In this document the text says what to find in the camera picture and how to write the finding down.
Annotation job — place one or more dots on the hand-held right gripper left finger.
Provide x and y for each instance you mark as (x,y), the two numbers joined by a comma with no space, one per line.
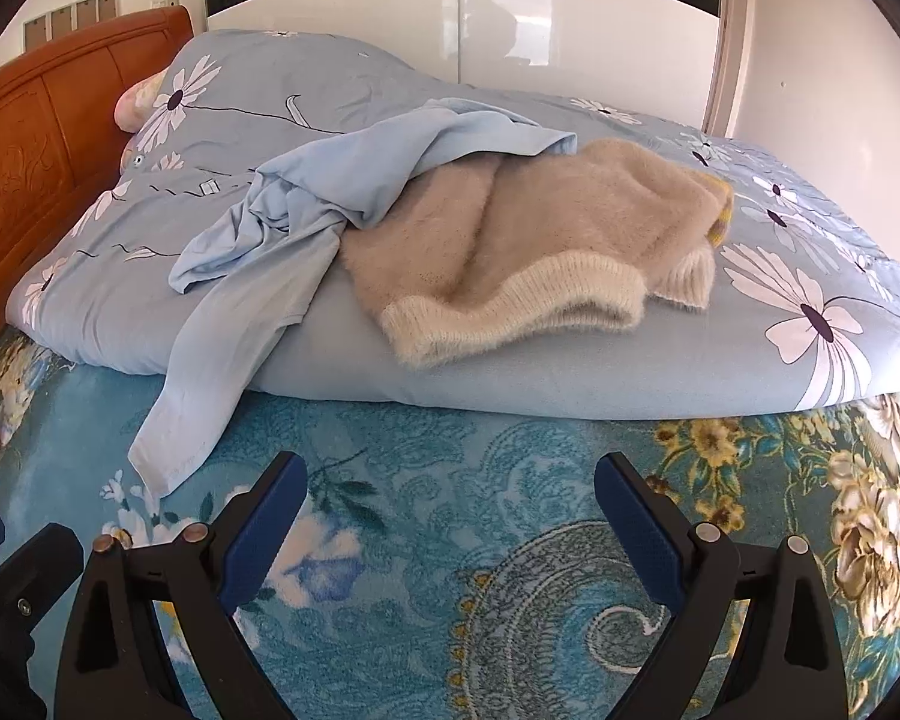
(262,532)

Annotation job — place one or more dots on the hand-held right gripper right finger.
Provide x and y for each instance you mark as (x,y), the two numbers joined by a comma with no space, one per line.
(637,532)

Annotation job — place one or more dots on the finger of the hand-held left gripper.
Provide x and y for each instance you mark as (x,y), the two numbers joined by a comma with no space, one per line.
(41,566)

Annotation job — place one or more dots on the light blue shirt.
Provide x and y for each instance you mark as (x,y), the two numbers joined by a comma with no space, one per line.
(270,270)

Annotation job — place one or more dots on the teal floral blanket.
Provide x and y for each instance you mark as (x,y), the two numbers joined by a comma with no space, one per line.
(457,480)

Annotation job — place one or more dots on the beige fuzzy sweater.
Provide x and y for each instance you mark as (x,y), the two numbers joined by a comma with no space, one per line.
(570,225)

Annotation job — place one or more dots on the light blue floral quilt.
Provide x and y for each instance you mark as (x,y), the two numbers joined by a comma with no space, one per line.
(217,135)

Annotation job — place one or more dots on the carved wooden headboard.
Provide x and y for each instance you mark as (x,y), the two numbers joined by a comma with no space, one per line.
(37,135)

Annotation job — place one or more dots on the pink floral pillow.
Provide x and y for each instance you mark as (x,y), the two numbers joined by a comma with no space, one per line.
(135,101)

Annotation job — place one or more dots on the white wardrobe with black stripe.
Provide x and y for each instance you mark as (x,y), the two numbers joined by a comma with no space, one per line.
(345,7)

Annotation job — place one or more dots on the wall switch panel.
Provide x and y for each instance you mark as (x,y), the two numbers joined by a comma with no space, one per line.
(109,5)
(61,20)
(86,12)
(36,30)

